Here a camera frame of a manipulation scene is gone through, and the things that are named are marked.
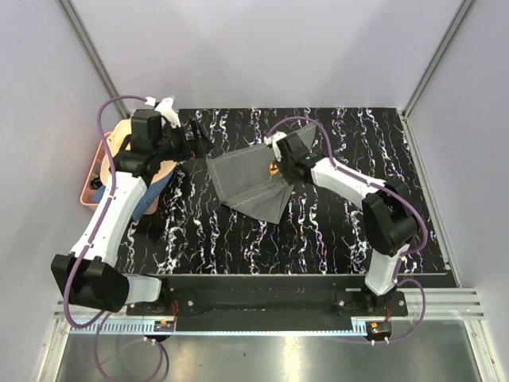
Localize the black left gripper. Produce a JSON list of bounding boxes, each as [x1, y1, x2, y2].
[[153, 117, 214, 162]]

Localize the gold spoon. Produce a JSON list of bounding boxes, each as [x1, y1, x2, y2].
[[269, 162, 279, 178]]

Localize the grey cloth napkin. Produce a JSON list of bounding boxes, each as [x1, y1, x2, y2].
[[207, 143, 294, 224]]

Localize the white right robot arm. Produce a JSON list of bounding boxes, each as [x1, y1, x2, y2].
[[264, 132, 419, 316]]

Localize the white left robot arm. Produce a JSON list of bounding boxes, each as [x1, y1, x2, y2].
[[51, 109, 212, 315]]

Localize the blue cloth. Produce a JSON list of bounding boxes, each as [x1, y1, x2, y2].
[[91, 171, 169, 225]]

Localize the peach bucket hat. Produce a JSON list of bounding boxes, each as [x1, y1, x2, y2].
[[99, 119, 177, 185]]

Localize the pink plastic bin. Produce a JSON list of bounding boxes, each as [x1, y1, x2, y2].
[[80, 141, 107, 211]]

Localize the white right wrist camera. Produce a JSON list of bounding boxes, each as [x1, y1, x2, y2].
[[263, 131, 286, 162]]

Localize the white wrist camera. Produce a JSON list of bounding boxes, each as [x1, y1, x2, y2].
[[263, 131, 286, 162], [145, 96, 181, 128]]

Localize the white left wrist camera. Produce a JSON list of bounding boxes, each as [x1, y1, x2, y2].
[[145, 96, 181, 128]]

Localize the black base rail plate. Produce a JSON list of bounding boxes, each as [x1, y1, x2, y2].
[[127, 275, 408, 335]]

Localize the left aluminium frame post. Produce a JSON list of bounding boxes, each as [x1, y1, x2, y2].
[[56, 0, 120, 98]]

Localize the aluminium frame post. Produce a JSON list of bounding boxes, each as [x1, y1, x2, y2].
[[402, 0, 477, 118], [56, 0, 120, 98]]

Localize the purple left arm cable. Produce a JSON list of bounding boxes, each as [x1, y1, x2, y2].
[[63, 95, 170, 382]]

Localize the right aluminium frame post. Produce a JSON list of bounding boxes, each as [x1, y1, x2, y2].
[[402, 0, 477, 118]]

